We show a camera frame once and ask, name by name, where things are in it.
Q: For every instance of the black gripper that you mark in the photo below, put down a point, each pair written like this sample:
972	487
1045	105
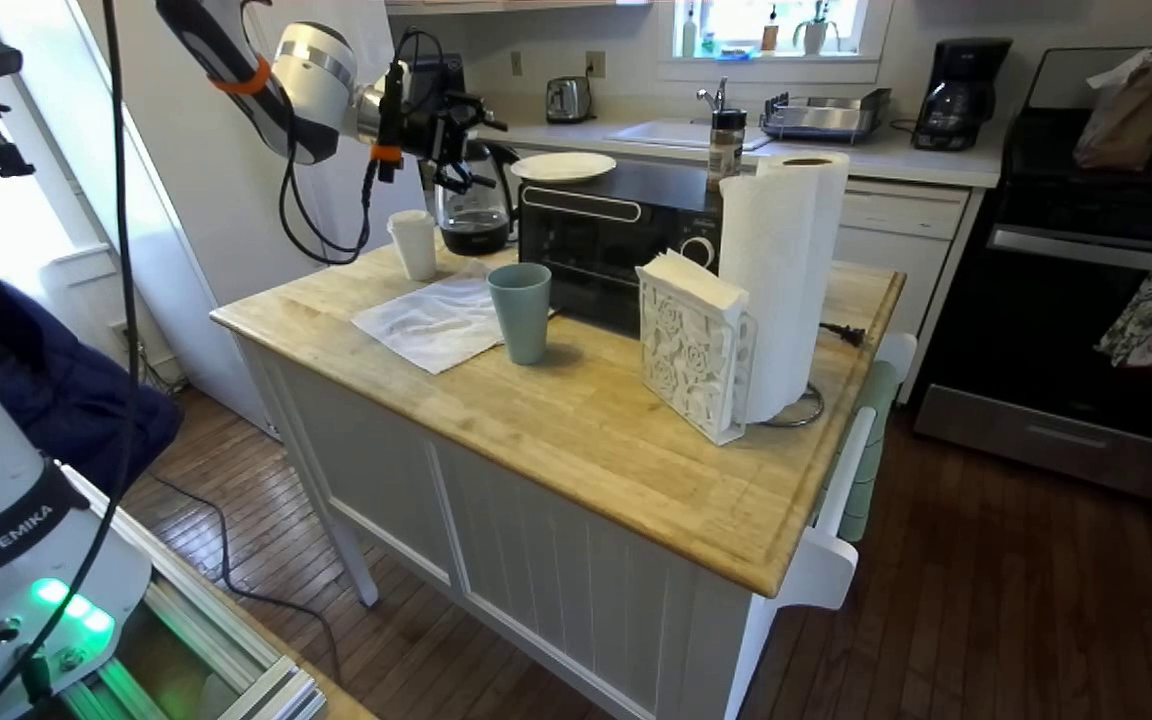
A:
427	105

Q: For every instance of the white plate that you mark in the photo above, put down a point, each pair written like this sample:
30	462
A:
560	165

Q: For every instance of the grey-green cup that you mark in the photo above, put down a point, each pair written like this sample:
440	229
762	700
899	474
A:
523	309

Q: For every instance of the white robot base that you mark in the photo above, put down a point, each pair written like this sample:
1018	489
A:
67	582

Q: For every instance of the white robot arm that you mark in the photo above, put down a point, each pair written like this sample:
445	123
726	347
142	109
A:
305	92

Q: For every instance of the white cup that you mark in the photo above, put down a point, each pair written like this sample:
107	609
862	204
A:
414	236

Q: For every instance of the white paper towel sheet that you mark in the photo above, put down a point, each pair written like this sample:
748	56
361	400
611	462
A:
434	324

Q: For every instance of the white paper towel roll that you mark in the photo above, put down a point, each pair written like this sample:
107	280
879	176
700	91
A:
779	240

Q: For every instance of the silver toaster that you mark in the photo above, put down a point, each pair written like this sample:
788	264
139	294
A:
568	103

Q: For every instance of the black toaster oven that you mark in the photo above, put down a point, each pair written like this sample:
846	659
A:
599	234

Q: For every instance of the pepper grinder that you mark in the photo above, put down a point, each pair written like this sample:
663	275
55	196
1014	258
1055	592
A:
726	142

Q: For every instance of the white embossed napkin holder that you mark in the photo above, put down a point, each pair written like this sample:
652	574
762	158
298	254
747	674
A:
695	343

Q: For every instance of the grey kitchen island cabinet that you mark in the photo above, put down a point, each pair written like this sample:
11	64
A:
567	505

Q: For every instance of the dish drying rack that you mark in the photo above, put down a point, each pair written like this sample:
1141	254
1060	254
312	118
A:
825	118

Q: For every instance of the dark blue cloth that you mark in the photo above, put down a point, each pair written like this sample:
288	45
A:
73	400

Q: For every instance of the black coffee maker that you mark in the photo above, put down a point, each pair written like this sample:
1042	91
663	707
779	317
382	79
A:
960	92

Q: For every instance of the black kitchen stove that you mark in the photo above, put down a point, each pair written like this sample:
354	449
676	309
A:
1018	362

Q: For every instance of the brown paper bag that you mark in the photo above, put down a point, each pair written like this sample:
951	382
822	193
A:
1116	130

